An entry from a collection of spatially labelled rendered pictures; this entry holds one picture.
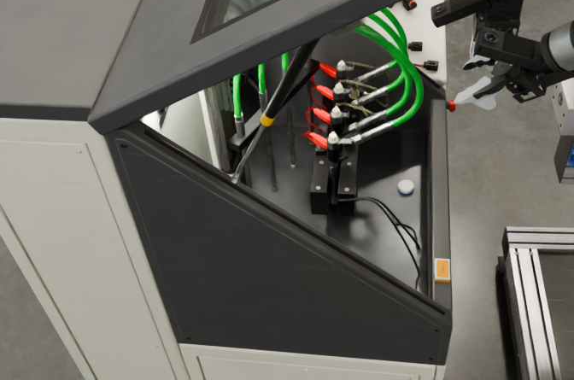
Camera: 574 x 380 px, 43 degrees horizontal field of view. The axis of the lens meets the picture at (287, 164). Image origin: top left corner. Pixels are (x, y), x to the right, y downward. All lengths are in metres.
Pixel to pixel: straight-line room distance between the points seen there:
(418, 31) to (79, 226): 1.11
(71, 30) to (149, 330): 0.68
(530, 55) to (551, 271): 1.34
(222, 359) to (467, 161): 1.67
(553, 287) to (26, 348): 1.78
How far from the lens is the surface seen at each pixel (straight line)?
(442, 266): 1.53
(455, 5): 1.47
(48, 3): 1.36
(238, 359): 1.67
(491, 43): 1.26
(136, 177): 1.20
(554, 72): 1.30
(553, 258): 2.54
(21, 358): 2.73
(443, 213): 1.63
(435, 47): 2.00
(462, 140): 3.13
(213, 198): 1.20
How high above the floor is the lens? 2.20
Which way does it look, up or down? 47 degrees down
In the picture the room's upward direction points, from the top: 6 degrees counter-clockwise
